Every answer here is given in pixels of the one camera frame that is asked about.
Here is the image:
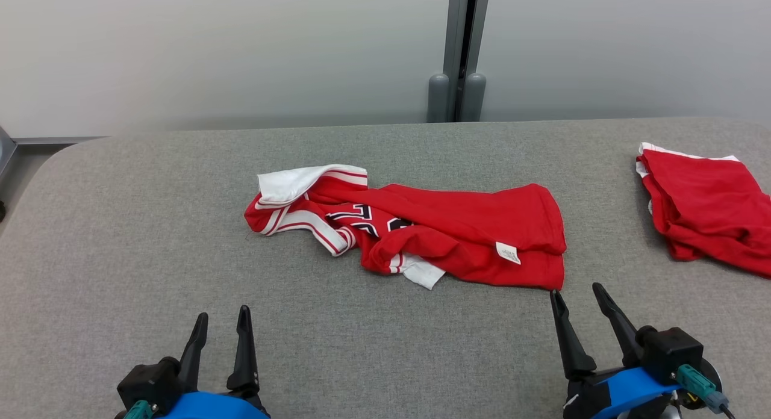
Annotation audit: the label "grey partition post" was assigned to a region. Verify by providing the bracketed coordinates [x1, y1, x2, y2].
[443, 0, 492, 123]

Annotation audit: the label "teal right cable connector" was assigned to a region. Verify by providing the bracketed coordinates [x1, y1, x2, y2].
[676, 365, 729, 414]

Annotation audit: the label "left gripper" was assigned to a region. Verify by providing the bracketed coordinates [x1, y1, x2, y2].
[179, 305, 270, 416]

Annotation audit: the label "red shorts white trim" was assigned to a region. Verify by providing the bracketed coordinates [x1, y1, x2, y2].
[635, 142, 771, 279]

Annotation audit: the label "red jersey white sleeves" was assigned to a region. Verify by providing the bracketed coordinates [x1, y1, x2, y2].
[244, 164, 567, 291]

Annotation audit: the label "grey cylindrical post foot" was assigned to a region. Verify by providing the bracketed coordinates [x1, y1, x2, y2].
[427, 73, 451, 123]
[461, 73, 487, 122]

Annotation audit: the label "grey fabric sofa surface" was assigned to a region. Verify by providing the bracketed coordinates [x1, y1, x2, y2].
[0, 117, 771, 419]

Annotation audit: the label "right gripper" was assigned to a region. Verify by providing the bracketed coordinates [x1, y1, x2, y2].
[549, 282, 643, 419]

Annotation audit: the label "blue right camera mount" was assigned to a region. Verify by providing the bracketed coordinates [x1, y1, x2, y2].
[593, 367, 684, 419]

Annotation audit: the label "grey metal floor rail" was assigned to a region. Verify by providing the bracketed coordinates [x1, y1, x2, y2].
[0, 127, 109, 185]

